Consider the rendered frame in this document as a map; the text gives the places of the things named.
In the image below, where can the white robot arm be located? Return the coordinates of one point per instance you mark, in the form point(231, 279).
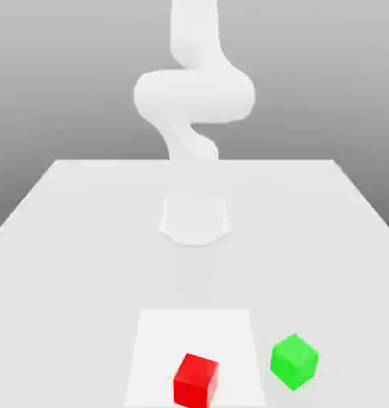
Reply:
point(194, 95)

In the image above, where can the small red cube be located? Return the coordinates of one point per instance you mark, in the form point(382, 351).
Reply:
point(196, 381)

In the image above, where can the small green cube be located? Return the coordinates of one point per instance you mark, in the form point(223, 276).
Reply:
point(294, 361)

